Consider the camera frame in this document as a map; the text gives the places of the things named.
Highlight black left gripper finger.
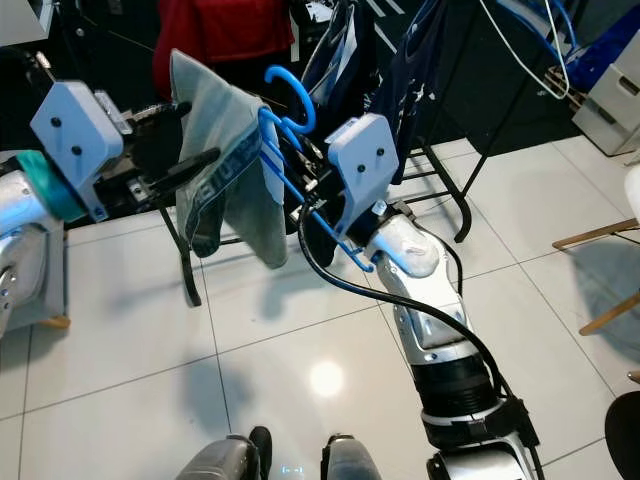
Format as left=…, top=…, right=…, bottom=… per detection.
left=138, top=100, right=193, bottom=161
left=150, top=148, right=223, bottom=196

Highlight grey shorts with lettered waistband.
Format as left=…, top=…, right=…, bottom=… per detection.
left=168, top=50, right=291, bottom=269

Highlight blue plastic hanger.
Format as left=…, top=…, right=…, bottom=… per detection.
left=255, top=65, right=373, bottom=273

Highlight black metal clothes rack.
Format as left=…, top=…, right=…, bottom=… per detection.
left=160, top=130, right=476, bottom=306

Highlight red cloth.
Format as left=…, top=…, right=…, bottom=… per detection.
left=153, top=0, right=296, bottom=96

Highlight navy white jersey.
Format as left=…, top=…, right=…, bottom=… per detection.
left=300, top=0, right=361, bottom=111

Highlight navy blue garment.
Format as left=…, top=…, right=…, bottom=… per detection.
left=380, top=0, right=451, bottom=181

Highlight white cabinet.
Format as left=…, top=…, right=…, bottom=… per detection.
left=0, top=0, right=53, bottom=46

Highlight chair with wooden legs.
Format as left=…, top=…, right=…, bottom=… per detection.
left=550, top=190, right=640, bottom=336

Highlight grey robot right leg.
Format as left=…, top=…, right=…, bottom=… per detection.
left=322, top=433, right=386, bottom=480

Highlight grey robot leg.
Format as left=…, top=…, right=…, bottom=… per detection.
left=175, top=427, right=273, bottom=480
left=322, top=433, right=386, bottom=480

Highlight grey robot left leg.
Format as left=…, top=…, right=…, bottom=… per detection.
left=175, top=427, right=273, bottom=480

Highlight white box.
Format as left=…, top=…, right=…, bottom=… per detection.
left=573, top=60, right=640, bottom=156

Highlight bright blue cloth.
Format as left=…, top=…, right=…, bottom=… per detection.
left=565, top=5, right=640, bottom=69

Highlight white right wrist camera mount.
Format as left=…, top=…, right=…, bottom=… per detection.
left=325, top=113, right=401, bottom=236

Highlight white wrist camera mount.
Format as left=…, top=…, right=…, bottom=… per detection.
left=30, top=80, right=126, bottom=223
left=325, top=113, right=401, bottom=236

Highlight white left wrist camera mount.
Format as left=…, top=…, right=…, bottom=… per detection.
left=30, top=80, right=126, bottom=223

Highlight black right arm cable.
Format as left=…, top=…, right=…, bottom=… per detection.
left=295, top=200, right=511, bottom=401

